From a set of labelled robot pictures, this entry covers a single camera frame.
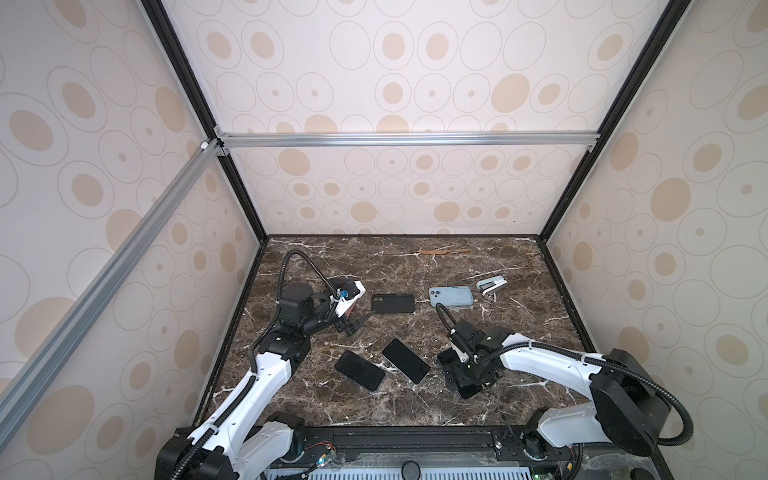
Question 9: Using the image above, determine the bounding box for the silver aluminium rail left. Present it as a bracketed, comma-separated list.
[1, 138, 223, 448]

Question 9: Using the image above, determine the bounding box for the blue smartphone black screen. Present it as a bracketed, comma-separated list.
[382, 338, 430, 384]

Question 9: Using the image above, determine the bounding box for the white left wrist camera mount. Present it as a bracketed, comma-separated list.
[334, 280, 366, 319]

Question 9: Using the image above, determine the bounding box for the dark blue smartphone left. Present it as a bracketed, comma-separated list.
[334, 350, 385, 392]

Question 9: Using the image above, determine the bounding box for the black corner frame post left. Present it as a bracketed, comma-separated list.
[140, 0, 269, 242]

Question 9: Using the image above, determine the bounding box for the light blue white stapler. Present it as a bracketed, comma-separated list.
[476, 275, 507, 297]

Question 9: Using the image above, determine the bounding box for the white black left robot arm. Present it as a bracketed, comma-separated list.
[154, 277, 366, 479]

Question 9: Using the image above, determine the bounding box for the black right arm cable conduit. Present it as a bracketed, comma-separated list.
[434, 302, 695, 448]

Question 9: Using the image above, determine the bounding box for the silver aluminium rail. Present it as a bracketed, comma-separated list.
[220, 130, 600, 149]
[1, 138, 223, 448]

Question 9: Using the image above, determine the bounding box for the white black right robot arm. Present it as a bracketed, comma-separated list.
[437, 322, 672, 460]

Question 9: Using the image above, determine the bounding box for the black phone case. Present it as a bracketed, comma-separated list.
[371, 293, 416, 314]

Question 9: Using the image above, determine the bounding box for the silver aluminium rail back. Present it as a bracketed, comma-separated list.
[220, 130, 600, 149]

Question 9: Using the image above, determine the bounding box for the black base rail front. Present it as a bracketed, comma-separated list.
[173, 424, 673, 480]

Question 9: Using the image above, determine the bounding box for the black corner frame post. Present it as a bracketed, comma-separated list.
[140, 0, 269, 242]
[539, 0, 692, 246]

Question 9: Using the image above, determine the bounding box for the black corner frame post right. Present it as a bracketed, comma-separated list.
[539, 0, 692, 246]

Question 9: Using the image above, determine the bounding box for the light blue phone case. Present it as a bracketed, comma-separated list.
[429, 286, 474, 307]

